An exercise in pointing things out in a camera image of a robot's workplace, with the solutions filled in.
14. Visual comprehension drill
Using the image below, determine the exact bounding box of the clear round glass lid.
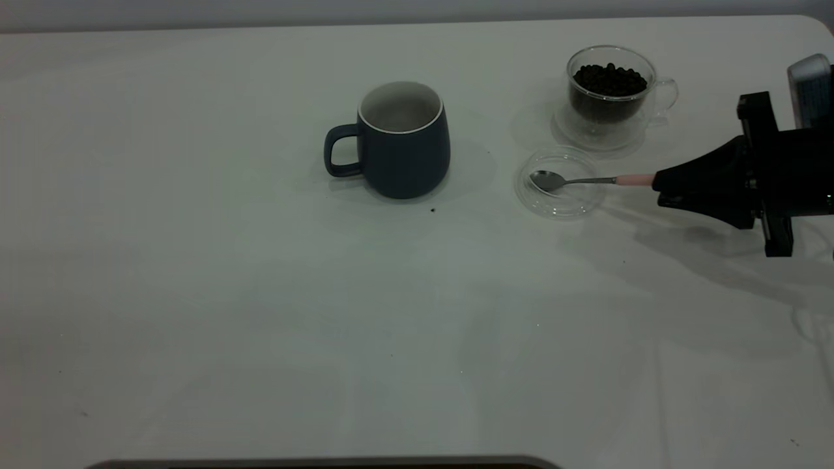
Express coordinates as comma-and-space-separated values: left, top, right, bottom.
514, 145, 607, 219

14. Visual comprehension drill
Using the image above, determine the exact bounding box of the metal spoon with pink handle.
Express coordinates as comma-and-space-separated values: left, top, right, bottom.
530, 170, 655, 193

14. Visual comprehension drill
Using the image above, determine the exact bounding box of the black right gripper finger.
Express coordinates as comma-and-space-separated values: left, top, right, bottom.
655, 186, 762, 230
654, 137, 756, 191

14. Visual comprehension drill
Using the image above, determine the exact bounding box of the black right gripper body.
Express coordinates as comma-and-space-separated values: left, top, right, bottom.
738, 92, 834, 257

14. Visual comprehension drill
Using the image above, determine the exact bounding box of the dark blue-grey ceramic mug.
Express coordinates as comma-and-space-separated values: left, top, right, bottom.
324, 81, 451, 200

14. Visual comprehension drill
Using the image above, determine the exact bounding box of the clear double-wall glass cup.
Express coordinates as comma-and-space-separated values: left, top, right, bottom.
553, 45, 679, 152

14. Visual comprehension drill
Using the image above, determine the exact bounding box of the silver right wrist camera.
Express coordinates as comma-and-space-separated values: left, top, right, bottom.
787, 53, 834, 131

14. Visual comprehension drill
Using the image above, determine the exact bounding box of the dark coffee beans heap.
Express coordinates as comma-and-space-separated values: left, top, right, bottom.
571, 63, 649, 123

